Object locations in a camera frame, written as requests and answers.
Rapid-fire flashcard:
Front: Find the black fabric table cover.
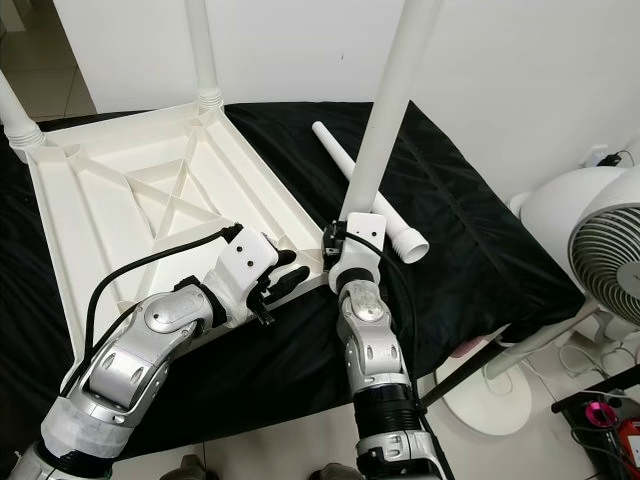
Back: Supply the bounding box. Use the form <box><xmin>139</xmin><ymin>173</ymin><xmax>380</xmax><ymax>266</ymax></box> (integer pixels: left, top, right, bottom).
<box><xmin>0</xmin><ymin>98</ymin><xmax>586</xmax><ymax>461</ymax></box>

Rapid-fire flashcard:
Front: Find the grey robot right foot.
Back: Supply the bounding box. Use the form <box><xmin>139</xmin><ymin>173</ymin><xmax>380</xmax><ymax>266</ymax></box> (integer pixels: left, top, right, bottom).
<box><xmin>322</xmin><ymin>464</ymin><xmax>366</xmax><ymax>480</ymax></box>

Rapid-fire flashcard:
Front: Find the black flat bar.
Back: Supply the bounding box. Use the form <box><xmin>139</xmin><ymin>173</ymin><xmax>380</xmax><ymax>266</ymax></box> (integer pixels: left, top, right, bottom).
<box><xmin>550</xmin><ymin>392</ymin><xmax>640</xmax><ymax>416</ymax></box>

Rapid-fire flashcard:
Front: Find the black metal table leg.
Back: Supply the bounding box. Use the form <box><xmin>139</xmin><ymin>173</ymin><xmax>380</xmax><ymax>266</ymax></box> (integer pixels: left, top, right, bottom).
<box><xmin>420</xmin><ymin>340</ymin><xmax>526</xmax><ymax>411</ymax></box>

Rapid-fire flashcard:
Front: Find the grey robot left foot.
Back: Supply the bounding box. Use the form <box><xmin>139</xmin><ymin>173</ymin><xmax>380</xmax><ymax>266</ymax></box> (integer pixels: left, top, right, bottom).
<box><xmin>170</xmin><ymin>457</ymin><xmax>216</xmax><ymax>480</ymax></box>

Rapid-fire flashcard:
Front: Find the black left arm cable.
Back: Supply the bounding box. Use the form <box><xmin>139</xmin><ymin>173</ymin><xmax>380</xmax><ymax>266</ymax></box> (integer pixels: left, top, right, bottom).
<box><xmin>82</xmin><ymin>223</ymin><xmax>241</xmax><ymax>371</ymax></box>

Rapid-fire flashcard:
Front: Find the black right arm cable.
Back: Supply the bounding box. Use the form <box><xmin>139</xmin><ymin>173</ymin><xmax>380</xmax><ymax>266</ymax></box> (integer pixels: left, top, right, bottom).
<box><xmin>335</xmin><ymin>232</ymin><xmax>421</xmax><ymax>381</ymax></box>

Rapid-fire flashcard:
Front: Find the white wall socket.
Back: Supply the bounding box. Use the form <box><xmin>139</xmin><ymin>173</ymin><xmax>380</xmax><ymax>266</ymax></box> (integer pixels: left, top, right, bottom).
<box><xmin>588</xmin><ymin>148</ymin><xmax>636</xmax><ymax>171</ymax></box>

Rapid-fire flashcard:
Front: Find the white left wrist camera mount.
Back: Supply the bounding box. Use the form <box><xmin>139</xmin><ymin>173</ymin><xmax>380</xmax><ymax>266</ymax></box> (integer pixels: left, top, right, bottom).
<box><xmin>210</xmin><ymin>228</ymin><xmax>281</xmax><ymax>321</ymax></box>

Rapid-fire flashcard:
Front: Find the white plastic table top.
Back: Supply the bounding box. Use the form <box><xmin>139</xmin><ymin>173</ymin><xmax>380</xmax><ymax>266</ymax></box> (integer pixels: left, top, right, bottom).
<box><xmin>20</xmin><ymin>98</ymin><xmax>341</xmax><ymax>396</ymax></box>

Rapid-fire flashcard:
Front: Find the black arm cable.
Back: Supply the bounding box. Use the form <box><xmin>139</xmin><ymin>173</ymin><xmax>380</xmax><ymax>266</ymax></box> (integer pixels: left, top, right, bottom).
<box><xmin>335</xmin><ymin>232</ymin><xmax>421</xmax><ymax>381</ymax></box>
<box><xmin>82</xmin><ymin>223</ymin><xmax>241</xmax><ymax>371</ymax></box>

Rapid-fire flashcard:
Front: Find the white round fan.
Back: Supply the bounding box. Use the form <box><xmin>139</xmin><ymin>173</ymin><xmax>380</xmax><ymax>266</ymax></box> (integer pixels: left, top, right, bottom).
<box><xmin>435</xmin><ymin>165</ymin><xmax>640</xmax><ymax>436</ymax></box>

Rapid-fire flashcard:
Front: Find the white plastic table leg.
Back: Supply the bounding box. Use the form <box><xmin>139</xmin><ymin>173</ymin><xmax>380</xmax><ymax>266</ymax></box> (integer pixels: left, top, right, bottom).
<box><xmin>0</xmin><ymin>75</ymin><xmax>48</xmax><ymax>153</ymax></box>
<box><xmin>343</xmin><ymin>0</ymin><xmax>448</xmax><ymax>219</ymax></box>
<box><xmin>185</xmin><ymin>0</ymin><xmax>224</xmax><ymax>109</ymax></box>
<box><xmin>310</xmin><ymin>120</ymin><xmax>431</xmax><ymax>265</ymax></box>

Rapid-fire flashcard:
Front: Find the white power cable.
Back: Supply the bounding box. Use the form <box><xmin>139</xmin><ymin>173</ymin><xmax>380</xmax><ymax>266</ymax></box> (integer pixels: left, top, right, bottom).
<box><xmin>560</xmin><ymin>342</ymin><xmax>616</xmax><ymax>381</ymax></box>

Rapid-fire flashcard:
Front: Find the red box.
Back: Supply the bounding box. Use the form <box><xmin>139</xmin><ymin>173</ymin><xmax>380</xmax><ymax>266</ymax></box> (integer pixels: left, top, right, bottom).
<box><xmin>618</xmin><ymin>420</ymin><xmax>640</xmax><ymax>463</ymax></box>

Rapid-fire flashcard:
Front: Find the grey robot foot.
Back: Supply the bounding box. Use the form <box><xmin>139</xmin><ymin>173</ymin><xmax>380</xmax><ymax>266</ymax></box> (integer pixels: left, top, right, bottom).
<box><xmin>170</xmin><ymin>457</ymin><xmax>216</xmax><ymax>480</ymax></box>
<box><xmin>322</xmin><ymin>464</ymin><xmax>366</xmax><ymax>480</ymax></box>

